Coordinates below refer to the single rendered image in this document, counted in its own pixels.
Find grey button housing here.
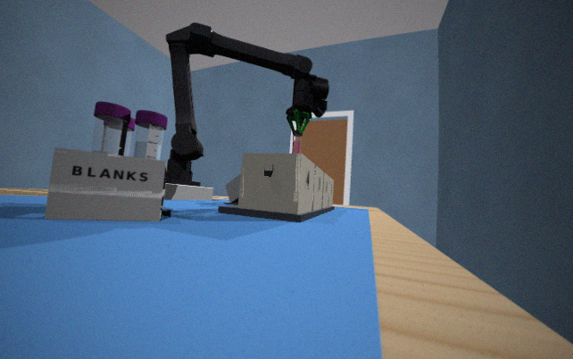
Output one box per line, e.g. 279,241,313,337
223,173,241,205

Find white bucket adapter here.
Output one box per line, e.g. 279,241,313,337
311,165,324,211
238,153,315,214
321,172,329,209
328,177,334,207

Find blue flat mat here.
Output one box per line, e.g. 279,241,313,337
0,195,382,359

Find pink tube with purple cap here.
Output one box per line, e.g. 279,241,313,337
292,130,303,154

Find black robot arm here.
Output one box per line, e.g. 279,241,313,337
166,22,329,187

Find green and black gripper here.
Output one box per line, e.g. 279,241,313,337
286,91,314,135

